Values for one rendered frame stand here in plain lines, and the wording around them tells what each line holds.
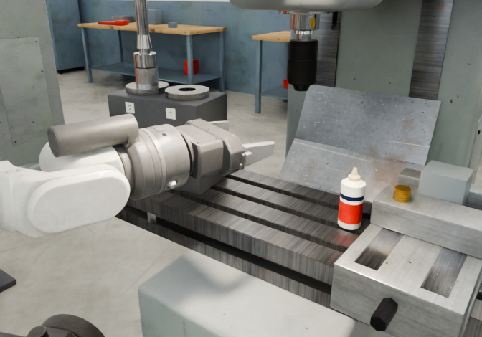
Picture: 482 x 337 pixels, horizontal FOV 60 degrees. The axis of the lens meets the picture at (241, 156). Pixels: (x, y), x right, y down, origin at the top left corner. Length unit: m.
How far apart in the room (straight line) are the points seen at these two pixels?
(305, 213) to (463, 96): 0.44
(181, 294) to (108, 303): 1.41
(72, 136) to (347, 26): 0.75
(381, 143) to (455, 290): 0.54
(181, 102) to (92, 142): 0.35
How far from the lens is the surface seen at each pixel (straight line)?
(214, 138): 0.57
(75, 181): 0.46
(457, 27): 1.01
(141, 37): 0.90
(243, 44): 5.87
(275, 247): 0.71
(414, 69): 1.03
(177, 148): 0.54
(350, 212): 0.74
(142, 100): 0.86
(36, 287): 2.35
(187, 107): 0.80
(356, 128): 1.05
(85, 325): 1.16
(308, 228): 0.75
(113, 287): 2.22
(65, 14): 7.97
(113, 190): 0.49
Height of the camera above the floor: 1.34
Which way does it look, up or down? 21 degrees down
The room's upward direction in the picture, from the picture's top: straight up
